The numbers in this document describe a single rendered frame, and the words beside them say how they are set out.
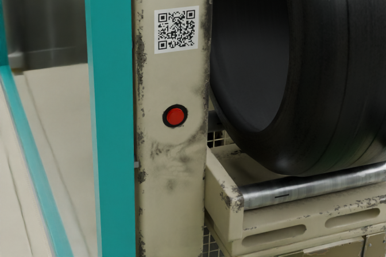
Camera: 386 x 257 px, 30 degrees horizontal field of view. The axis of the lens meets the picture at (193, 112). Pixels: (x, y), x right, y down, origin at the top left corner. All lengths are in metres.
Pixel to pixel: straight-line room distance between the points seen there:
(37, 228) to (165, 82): 0.59
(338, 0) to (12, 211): 0.59
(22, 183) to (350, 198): 0.83
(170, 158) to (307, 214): 0.28
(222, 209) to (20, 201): 0.63
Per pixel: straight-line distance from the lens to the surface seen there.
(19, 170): 0.74
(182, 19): 1.16
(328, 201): 1.40
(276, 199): 1.32
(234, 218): 1.26
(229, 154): 1.62
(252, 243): 1.35
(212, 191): 1.31
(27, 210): 0.68
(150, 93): 1.20
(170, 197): 1.33
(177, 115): 1.23
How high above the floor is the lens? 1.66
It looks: 29 degrees down
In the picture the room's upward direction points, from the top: 2 degrees clockwise
